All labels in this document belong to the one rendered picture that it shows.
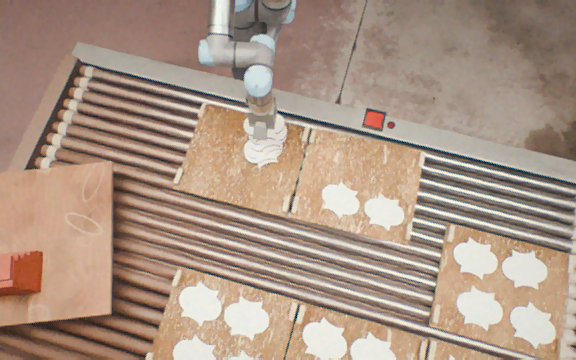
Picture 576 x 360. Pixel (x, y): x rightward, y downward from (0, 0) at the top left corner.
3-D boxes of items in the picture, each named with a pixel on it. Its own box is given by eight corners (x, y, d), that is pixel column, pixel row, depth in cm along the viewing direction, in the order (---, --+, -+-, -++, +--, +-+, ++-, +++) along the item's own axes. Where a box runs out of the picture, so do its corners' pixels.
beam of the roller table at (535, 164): (83, 49, 204) (77, 40, 199) (604, 175, 182) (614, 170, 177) (74, 67, 202) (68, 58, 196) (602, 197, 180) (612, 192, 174)
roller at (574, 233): (71, 101, 194) (66, 95, 190) (584, 231, 174) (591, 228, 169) (66, 112, 193) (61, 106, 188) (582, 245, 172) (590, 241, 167)
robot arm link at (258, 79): (272, 62, 140) (270, 89, 137) (274, 82, 150) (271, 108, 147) (244, 60, 140) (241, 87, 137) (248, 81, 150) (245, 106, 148)
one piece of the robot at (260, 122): (240, 121, 148) (245, 143, 164) (270, 124, 148) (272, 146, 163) (246, 86, 152) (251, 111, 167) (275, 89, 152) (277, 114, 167)
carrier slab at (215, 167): (205, 104, 188) (204, 102, 186) (311, 129, 183) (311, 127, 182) (174, 189, 177) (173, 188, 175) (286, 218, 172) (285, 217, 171)
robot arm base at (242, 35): (228, 12, 205) (225, -4, 196) (265, 16, 205) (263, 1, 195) (222, 44, 200) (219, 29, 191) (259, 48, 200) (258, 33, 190)
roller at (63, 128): (61, 123, 191) (55, 117, 186) (581, 259, 170) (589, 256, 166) (55, 134, 189) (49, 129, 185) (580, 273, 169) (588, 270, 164)
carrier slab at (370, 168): (312, 128, 183) (312, 127, 182) (423, 153, 179) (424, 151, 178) (289, 218, 172) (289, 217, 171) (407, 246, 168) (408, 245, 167)
